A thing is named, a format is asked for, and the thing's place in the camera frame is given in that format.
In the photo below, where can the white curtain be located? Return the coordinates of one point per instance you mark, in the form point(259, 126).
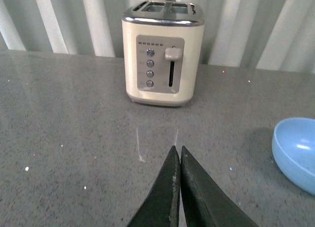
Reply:
point(261, 34)

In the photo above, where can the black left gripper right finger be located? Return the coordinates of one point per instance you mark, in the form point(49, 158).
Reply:
point(204, 202)

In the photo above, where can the cream two-slot toaster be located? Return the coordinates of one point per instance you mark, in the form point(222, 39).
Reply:
point(162, 43)

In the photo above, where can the blue bowl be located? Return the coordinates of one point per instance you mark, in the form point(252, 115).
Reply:
point(293, 148)

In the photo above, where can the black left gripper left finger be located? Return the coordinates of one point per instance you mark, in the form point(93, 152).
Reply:
point(161, 206)

